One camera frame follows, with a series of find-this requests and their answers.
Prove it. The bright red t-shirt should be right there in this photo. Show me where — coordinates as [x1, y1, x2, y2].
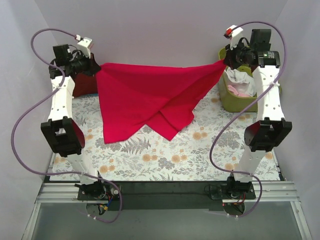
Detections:
[96, 60, 226, 144]

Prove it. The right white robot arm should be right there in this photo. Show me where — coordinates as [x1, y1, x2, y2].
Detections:
[223, 25, 293, 199]

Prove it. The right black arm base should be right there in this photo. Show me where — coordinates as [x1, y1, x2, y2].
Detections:
[203, 181, 256, 202]

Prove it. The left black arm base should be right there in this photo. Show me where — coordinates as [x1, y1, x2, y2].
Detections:
[74, 180, 122, 201]

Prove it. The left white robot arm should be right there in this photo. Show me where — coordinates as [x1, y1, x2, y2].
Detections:
[40, 40, 107, 200]

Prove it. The folded dark red t-shirt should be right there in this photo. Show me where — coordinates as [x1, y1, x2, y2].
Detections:
[71, 52, 99, 98]

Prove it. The white cloth in bin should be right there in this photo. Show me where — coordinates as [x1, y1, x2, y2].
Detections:
[224, 68, 257, 97]

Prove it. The pink cloth in bin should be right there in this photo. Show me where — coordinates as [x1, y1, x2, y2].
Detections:
[227, 85, 251, 98]

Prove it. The olive green plastic bin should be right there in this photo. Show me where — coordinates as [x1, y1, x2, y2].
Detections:
[216, 47, 282, 113]

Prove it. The floral patterned table mat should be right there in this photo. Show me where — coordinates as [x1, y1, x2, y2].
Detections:
[49, 87, 280, 182]

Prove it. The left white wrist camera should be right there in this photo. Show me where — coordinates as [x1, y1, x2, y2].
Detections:
[75, 34, 93, 59]

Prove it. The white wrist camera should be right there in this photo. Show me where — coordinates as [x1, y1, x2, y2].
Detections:
[224, 25, 243, 50]
[75, 34, 93, 59]

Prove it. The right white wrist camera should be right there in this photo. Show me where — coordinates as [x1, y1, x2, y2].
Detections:
[224, 25, 243, 50]

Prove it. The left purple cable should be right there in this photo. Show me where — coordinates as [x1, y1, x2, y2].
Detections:
[11, 27, 123, 224]

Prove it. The purple cable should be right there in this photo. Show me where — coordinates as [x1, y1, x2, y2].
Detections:
[209, 20, 287, 219]
[11, 27, 123, 224]

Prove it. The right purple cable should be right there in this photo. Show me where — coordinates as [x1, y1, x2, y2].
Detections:
[209, 20, 287, 219]

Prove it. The aluminium frame rail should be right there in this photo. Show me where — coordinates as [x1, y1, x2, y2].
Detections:
[22, 162, 313, 240]

